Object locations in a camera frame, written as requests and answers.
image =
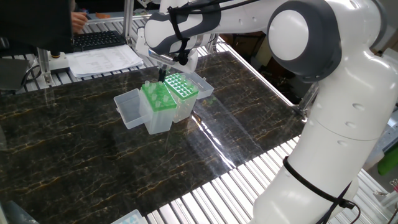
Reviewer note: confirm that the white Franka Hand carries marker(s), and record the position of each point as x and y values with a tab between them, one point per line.
141	43

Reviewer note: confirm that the clear tip box green rack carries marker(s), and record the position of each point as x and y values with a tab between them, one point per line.
183	112
160	123

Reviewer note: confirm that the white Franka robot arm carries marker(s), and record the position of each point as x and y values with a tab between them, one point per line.
287	34

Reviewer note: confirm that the bare person hand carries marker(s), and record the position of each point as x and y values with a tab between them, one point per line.
77	21

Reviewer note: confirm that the white paper stack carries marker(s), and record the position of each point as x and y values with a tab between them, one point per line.
99	60

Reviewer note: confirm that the black keyboard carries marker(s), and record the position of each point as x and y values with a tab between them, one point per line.
96	40

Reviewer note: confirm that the small orange object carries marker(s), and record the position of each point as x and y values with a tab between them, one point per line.
102	15

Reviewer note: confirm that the white stand base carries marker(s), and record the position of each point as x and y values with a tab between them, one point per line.
60	63

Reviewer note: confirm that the beige cardboard panel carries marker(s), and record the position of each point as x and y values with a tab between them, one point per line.
263	53

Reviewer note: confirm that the black marble pattern board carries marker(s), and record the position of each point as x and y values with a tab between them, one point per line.
93	174

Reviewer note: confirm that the black computer monitor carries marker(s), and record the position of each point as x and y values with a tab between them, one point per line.
31	25

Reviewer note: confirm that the diagonal aluminium strut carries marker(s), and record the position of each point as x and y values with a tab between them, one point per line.
308	99

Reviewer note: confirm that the clear tip box blue rack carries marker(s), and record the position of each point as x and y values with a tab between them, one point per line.
129	219

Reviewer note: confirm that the black flat box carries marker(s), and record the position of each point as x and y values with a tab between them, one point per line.
12	74

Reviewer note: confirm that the grey rounded object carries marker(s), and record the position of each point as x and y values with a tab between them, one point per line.
15	216

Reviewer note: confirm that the green flat object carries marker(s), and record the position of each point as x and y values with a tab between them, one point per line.
388	161

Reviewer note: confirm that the tall aluminium frame post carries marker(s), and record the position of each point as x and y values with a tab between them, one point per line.
128	18

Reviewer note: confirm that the short aluminium frame post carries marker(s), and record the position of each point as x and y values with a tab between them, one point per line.
44	65

